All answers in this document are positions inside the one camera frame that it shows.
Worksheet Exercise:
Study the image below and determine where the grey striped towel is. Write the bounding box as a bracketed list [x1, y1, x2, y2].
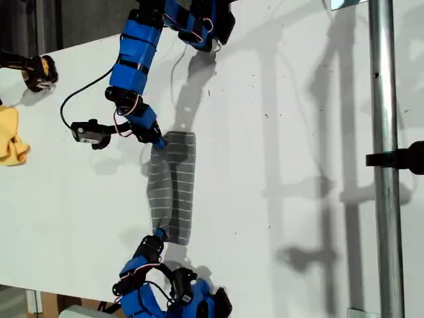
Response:
[146, 131, 197, 246]

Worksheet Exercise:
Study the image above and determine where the white box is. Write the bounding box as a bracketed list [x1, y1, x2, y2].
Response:
[58, 304, 100, 318]

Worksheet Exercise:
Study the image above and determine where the black yellow power drill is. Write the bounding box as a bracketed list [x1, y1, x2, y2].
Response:
[0, 49, 60, 93]

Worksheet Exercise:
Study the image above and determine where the brown cardboard box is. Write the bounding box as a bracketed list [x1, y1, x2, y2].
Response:
[40, 291, 123, 318]

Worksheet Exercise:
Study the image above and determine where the white table leg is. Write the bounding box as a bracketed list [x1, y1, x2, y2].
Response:
[26, 290, 43, 314]

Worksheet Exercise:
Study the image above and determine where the yellow cloth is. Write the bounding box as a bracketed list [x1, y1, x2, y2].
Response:
[0, 105, 32, 167]

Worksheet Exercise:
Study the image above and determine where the dark shelving unit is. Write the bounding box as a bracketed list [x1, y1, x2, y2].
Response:
[0, 0, 64, 58]

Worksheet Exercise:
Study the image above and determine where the black clamp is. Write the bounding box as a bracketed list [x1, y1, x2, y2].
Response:
[365, 140, 424, 176]

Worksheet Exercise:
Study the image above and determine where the black camera stalk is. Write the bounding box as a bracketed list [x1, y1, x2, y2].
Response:
[107, 121, 135, 137]
[156, 261, 176, 283]

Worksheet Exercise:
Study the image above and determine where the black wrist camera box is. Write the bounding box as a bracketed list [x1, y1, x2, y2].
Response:
[170, 267, 199, 305]
[71, 119, 112, 150]

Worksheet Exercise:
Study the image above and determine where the black camera cable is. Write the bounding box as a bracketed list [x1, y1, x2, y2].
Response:
[60, 68, 115, 131]

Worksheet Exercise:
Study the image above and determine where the steel post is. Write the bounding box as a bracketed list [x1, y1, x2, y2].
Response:
[367, 0, 405, 318]

